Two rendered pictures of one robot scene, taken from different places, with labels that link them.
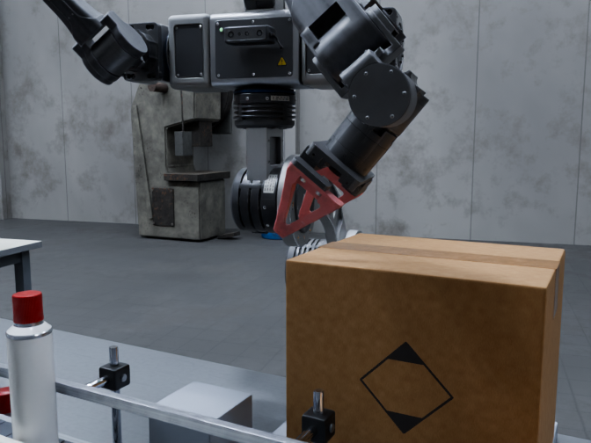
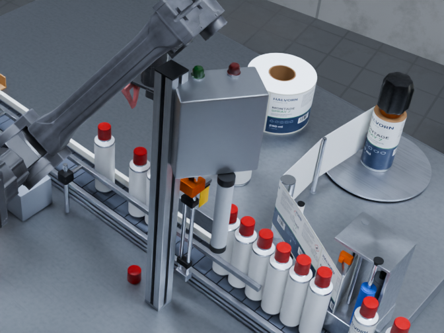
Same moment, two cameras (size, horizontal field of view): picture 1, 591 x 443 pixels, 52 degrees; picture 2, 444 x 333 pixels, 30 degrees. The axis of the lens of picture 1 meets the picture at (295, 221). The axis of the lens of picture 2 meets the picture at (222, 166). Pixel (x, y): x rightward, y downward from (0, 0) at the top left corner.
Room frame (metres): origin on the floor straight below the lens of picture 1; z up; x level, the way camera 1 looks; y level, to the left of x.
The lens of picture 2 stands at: (2.20, 0.82, 2.38)
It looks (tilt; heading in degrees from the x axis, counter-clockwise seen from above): 42 degrees down; 188
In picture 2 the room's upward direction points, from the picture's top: 7 degrees clockwise
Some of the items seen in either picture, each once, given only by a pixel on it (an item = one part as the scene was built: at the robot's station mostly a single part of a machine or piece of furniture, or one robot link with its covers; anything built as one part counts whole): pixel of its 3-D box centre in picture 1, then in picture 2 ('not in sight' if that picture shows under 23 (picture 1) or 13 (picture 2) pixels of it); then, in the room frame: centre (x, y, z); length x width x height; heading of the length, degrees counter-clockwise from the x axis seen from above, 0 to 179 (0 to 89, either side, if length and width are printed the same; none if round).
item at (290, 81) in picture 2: not in sight; (279, 93); (0.25, 0.70, 0.95); 0.20 x 0.20 x 0.14
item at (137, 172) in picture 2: not in sight; (139, 182); (0.76, 0.43, 0.98); 0.05 x 0.05 x 0.20
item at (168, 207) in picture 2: not in sight; (164, 199); (0.99, 0.54, 1.17); 0.04 x 0.04 x 0.67; 62
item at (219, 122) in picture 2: not in sight; (214, 121); (0.96, 0.63, 1.38); 0.17 x 0.10 x 0.19; 117
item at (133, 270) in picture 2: (5, 399); (134, 273); (0.94, 0.47, 0.85); 0.03 x 0.03 x 0.03
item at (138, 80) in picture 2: not in sight; (153, 73); (0.76, 0.45, 1.32); 0.10 x 0.07 x 0.07; 73
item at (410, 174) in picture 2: not in sight; (375, 162); (0.39, 1.01, 0.89); 0.31 x 0.31 x 0.01
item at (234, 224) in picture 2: not in sight; (226, 239); (0.89, 0.68, 0.98); 0.05 x 0.05 x 0.20
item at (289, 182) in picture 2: not in sight; (283, 207); (0.73, 0.78, 0.97); 0.05 x 0.05 x 0.19
